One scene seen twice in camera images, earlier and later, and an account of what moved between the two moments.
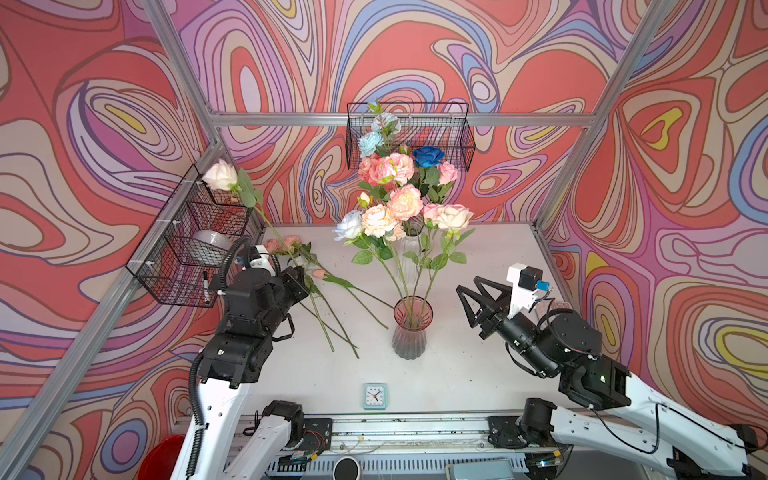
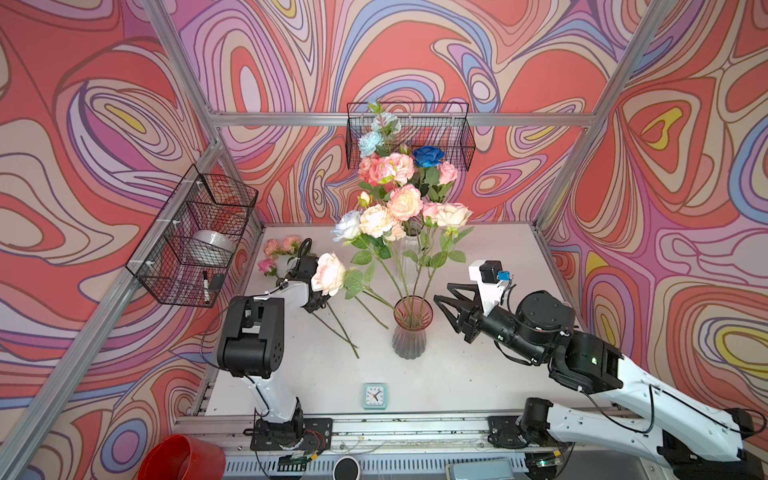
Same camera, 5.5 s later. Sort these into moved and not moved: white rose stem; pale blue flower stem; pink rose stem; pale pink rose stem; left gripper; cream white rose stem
Moved: left gripper; pale pink rose stem
Not moved: pink rose stem; cream white rose stem; pale blue flower stem; white rose stem
